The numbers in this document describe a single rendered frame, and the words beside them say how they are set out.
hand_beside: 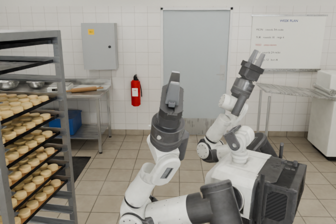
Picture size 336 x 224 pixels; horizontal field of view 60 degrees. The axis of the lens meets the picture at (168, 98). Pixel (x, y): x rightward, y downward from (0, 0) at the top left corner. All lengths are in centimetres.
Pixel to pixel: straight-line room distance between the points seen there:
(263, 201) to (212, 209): 20
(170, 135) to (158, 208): 30
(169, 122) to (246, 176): 38
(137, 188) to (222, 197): 25
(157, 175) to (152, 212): 18
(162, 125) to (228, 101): 63
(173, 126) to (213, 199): 27
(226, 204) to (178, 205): 14
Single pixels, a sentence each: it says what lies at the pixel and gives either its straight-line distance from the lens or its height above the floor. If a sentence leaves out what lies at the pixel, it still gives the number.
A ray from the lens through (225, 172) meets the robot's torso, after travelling 100.
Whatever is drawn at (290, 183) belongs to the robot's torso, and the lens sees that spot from 100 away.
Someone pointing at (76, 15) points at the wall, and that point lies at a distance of 489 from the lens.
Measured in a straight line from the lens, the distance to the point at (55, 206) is 182.
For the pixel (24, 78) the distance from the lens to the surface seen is 161.
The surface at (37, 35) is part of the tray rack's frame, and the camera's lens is 135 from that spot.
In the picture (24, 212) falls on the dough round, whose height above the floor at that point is 106.
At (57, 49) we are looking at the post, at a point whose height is 173.
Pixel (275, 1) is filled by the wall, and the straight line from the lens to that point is 487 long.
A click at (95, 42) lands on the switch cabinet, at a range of 461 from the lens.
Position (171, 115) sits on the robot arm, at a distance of 67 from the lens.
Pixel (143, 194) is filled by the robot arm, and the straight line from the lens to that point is 92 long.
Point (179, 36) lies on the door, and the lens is 467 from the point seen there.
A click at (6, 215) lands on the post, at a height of 116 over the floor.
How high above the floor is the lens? 185
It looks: 14 degrees down
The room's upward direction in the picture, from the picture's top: straight up
